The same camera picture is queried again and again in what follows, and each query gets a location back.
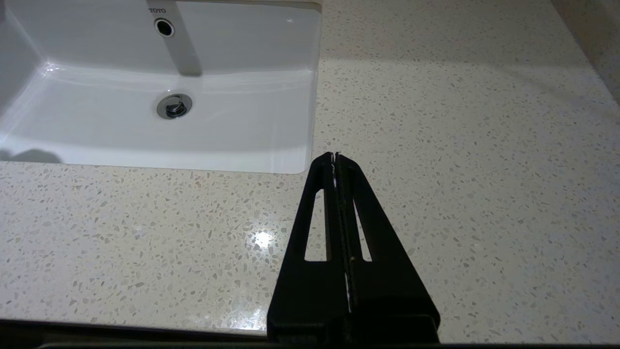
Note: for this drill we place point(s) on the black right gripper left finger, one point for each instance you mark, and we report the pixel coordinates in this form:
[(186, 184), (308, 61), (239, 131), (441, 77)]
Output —
[(295, 300)]

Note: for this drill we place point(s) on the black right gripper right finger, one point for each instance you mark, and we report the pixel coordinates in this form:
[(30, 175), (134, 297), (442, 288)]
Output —
[(397, 300)]

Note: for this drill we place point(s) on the white ceramic sink basin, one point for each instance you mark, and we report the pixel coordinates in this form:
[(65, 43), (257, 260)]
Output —
[(242, 121)]

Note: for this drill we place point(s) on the chrome sink drain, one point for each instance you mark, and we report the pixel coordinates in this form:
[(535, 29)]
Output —
[(174, 106)]

